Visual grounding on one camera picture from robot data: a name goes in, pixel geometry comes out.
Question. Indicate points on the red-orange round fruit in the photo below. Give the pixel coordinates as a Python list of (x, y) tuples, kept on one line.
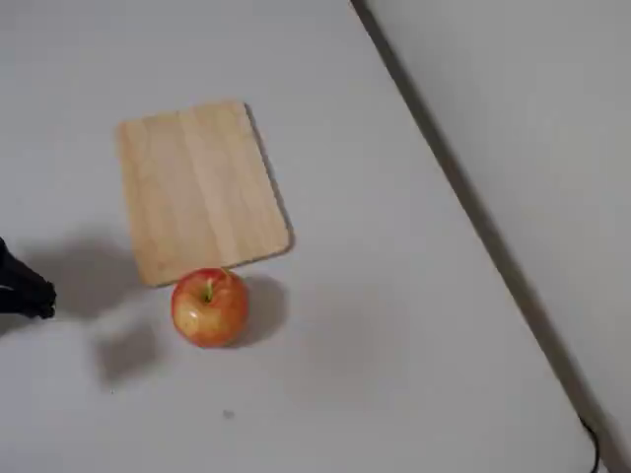
[(209, 315)]

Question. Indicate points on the light wooden block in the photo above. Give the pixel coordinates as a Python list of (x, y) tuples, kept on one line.
[(202, 187)]

